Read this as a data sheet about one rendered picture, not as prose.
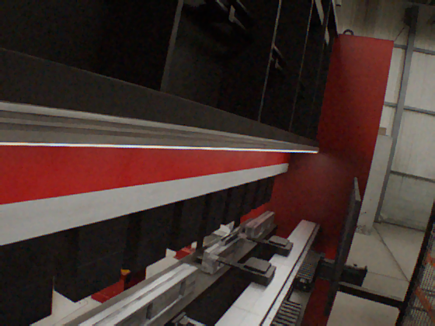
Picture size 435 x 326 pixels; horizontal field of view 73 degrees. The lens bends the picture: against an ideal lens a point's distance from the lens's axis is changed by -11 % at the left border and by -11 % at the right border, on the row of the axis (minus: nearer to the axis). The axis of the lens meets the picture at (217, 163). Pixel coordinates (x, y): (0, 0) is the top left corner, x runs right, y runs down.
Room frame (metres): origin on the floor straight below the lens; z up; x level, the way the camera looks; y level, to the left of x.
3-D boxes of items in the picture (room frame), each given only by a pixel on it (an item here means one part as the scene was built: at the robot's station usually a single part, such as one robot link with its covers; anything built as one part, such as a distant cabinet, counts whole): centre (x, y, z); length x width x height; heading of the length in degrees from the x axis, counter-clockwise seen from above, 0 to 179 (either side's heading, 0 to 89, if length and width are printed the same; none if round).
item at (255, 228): (2.04, -0.35, 0.92); 0.50 x 0.06 x 0.10; 158
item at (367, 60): (2.37, -0.67, 1.15); 0.85 x 0.25 x 2.30; 68
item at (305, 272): (1.19, -0.43, 1.02); 0.37 x 0.06 x 0.04; 158
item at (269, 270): (1.14, -0.15, 1.01); 0.26 x 0.12 x 0.05; 68
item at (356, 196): (1.56, -0.70, 1.12); 1.13 x 0.02 x 0.44; 158
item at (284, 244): (1.47, -0.28, 1.01); 0.26 x 0.12 x 0.05; 68
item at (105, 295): (1.32, 0.33, 0.75); 0.20 x 0.16 x 0.18; 164
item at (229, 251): (1.48, -0.12, 0.92); 0.39 x 0.06 x 0.10; 158
